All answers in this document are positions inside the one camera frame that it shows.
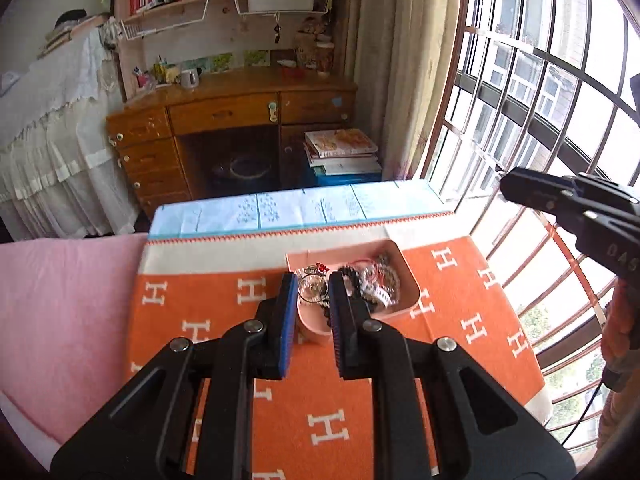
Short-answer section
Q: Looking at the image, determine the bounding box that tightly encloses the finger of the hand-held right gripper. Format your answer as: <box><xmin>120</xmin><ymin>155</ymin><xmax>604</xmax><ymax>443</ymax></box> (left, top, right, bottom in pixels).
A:
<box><xmin>500</xmin><ymin>169</ymin><xmax>583</xmax><ymax>228</ymax></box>
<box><xmin>572</xmin><ymin>172</ymin><xmax>640</xmax><ymax>207</ymax></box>

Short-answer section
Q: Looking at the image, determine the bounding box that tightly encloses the person's right hand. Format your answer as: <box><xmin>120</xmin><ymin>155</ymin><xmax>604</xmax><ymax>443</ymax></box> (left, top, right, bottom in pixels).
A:
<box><xmin>600</xmin><ymin>280</ymin><xmax>640</xmax><ymax>363</ymax></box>

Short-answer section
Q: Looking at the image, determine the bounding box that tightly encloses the red string bracelet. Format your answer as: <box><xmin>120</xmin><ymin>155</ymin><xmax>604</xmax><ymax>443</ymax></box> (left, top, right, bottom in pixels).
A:
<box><xmin>350</xmin><ymin>257</ymin><xmax>396</xmax><ymax>286</ymax></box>

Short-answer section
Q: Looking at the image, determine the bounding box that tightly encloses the wooden bookshelf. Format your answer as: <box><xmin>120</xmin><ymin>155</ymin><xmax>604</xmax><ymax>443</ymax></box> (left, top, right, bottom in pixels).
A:
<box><xmin>114</xmin><ymin>0</ymin><xmax>353</xmax><ymax>101</ymax></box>

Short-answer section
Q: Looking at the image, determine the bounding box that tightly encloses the wooden desk with drawers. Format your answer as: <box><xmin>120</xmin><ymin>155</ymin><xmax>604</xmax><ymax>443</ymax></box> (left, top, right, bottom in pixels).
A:
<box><xmin>106</xmin><ymin>67</ymin><xmax>358</xmax><ymax>216</ymax></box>

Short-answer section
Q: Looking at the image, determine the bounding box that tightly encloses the black bead bracelet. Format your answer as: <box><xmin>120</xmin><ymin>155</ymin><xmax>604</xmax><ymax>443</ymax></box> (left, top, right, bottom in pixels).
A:
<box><xmin>324</xmin><ymin>266</ymin><xmax>371</xmax><ymax>333</ymax></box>

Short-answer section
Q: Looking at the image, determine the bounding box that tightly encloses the white wire shelf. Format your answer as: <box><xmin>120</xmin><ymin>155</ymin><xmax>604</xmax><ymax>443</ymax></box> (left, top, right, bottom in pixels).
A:
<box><xmin>120</xmin><ymin>0</ymin><xmax>211</xmax><ymax>41</ymax></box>

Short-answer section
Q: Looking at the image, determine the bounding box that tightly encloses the glass jar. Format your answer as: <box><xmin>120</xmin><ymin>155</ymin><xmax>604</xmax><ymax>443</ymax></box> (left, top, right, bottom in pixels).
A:
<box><xmin>315</xmin><ymin>40</ymin><xmax>336</xmax><ymax>76</ymax></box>

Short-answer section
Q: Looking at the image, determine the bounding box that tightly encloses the white lace cloth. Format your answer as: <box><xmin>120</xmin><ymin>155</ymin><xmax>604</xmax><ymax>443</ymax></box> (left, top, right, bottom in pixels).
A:
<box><xmin>0</xmin><ymin>27</ymin><xmax>141</xmax><ymax>241</ymax></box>

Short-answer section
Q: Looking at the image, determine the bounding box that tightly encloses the black cable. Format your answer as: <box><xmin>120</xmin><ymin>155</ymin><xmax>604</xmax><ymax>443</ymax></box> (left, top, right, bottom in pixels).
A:
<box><xmin>559</xmin><ymin>379</ymin><xmax>608</xmax><ymax>447</ymax></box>

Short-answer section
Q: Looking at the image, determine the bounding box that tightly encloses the pink oval box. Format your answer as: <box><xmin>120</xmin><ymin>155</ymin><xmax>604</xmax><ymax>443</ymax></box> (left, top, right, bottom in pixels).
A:
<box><xmin>286</xmin><ymin>240</ymin><xmax>421</xmax><ymax>346</ymax></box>

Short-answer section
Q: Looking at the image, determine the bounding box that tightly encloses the beige curtain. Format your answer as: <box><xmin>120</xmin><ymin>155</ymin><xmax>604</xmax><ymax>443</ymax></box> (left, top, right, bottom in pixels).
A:
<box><xmin>345</xmin><ymin>0</ymin><xmax>466</xmax><ymax>181</ymax></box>

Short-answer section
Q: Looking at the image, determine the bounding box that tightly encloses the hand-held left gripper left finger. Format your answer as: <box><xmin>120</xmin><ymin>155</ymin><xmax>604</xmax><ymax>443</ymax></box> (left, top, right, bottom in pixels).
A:
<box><xmin>50</xmin><ymin>271</ymin><xmax>300</xmax><ymax>480</ymax></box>

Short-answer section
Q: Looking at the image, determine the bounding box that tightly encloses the pen holder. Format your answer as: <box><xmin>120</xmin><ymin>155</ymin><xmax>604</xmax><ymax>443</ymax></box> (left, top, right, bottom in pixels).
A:
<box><xmin>132</xmin><ymin>55</ymin><xmax>181</xmax><ymax>88</ymax></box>

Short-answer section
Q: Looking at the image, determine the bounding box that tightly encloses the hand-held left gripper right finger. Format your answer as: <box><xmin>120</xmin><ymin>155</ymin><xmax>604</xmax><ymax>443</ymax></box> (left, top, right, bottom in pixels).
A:
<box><xmin>327</xmin><ymin>271</ymin><xmax>576</xmax><ymax>480</ymax></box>

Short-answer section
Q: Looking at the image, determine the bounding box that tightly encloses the white watch band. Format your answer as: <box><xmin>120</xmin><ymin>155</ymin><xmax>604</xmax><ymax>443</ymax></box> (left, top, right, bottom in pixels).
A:
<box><xmin>367</xmin><ymin>282</ymin><xmax>393</xmax><ymax>307</ymax></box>

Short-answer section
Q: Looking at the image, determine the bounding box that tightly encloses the white basket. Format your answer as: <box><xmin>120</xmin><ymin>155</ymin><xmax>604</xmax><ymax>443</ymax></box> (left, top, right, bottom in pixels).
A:
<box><xmin>232</xmin><ymin>0</ymin><xmax>333</xmax><ymax>16</ymax></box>

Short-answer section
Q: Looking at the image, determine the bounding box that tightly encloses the orange letter-print blanket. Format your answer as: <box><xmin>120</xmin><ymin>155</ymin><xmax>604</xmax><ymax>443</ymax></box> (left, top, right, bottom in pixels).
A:
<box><xmin>125</xmin><ymin>225</ymin><xmax>553</xmax><ymax>480</ymax></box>

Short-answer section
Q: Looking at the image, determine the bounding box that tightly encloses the stack of books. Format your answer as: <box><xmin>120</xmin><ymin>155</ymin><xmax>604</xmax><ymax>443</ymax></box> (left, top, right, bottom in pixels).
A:
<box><xmin>303</xmin><ymin>129</ymin><xmax>383</xmax><ymax>186</ymax></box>

